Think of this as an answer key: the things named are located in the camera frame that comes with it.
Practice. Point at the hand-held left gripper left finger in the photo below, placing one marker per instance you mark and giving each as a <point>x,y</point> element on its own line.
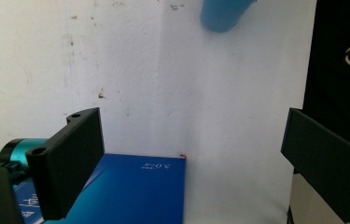
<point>65,161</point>

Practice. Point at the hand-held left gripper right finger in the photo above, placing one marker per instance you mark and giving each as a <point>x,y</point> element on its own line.
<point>328,161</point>

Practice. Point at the blue cardboard box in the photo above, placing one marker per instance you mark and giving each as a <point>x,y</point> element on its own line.
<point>132,193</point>

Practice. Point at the blue bottle with white cap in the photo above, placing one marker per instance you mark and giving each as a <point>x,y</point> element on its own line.
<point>222,14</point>

